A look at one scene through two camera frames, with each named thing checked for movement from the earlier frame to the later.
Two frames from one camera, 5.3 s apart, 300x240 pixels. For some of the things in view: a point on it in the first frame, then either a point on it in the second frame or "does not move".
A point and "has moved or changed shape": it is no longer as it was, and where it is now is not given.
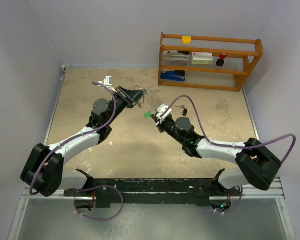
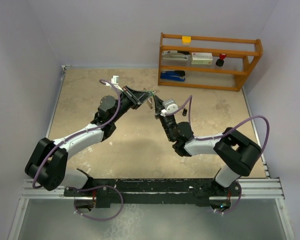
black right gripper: [160, 126] -> [159, 106]
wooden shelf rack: [207, 62] does not move
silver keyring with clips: [139, 104] has moved or changed shape
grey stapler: [173, 57] does not move
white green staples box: [201, 58] does not move
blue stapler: [177, 75] does not move
